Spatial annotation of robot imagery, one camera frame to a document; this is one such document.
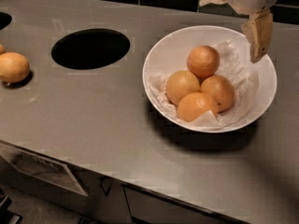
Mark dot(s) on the orange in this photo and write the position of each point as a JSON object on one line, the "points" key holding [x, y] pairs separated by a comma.
{"points": [[180, 84], [2, 49], [14, 67], [221, 89], [203, 61], [196, 104]]}

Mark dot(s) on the white ceramic bowl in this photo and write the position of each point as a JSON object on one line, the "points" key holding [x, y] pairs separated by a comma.
{"points": [[206, 35]]}

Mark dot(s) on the white paper napkin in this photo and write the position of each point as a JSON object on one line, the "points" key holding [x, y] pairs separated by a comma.
{"points": [[164, 60]]}

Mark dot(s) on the large round counter hole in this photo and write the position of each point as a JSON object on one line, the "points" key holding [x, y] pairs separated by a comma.
{"points": [[90, 49]]}

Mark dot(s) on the grey cabinet door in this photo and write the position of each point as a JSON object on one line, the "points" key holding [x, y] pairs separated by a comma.
{"points": [[145, 208]]}

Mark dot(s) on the orange on counter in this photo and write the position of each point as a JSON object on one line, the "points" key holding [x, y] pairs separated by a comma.
{"points": [[14, 67]]}

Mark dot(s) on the label sign on cabinet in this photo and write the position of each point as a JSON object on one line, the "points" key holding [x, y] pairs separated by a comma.
{"points": [[41, 167]]}

